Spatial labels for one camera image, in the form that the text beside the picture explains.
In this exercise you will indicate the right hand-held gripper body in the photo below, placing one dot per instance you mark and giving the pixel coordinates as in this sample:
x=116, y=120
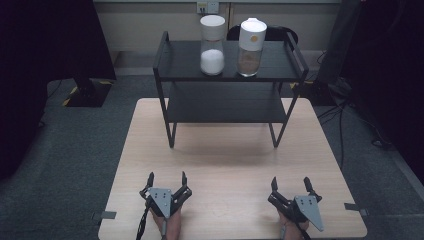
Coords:
x=306, y=206

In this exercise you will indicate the glass jar with grey lid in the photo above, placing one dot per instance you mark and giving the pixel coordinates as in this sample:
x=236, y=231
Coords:
x=212, y=50

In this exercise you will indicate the grey table edge bracket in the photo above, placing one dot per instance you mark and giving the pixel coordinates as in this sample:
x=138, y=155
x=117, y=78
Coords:
x=107, y=215
x=355, y=207

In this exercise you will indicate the glass jar with white lid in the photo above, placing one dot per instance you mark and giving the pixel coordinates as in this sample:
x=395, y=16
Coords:
x=251, y=46

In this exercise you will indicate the dark curtain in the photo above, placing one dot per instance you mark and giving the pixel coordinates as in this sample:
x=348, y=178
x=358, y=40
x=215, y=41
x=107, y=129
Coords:
x=390, y=66
x=40, y=66

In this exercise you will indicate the white wall socket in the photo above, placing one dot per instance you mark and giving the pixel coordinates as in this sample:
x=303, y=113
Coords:
x=207, y=7

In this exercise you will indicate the person's right hand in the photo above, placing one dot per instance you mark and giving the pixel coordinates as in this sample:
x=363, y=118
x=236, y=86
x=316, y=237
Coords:
x=291, y=230

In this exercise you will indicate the dark grey stand panel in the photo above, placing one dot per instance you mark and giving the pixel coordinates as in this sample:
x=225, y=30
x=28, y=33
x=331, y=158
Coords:
x=340, y=43

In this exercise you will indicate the black two-tier shelf rack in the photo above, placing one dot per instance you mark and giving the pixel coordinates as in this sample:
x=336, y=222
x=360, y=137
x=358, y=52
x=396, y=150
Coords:
x=186, y=60

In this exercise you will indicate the person's left hand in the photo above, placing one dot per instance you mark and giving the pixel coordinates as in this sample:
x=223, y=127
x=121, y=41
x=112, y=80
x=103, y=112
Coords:
x=173, y=226

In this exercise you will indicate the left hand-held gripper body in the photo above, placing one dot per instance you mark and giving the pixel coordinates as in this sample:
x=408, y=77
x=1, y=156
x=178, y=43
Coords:
x=160, y=200

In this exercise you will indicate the black stand base yellow tape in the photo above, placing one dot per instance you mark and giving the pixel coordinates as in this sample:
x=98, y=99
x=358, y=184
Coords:
x=88, y=93

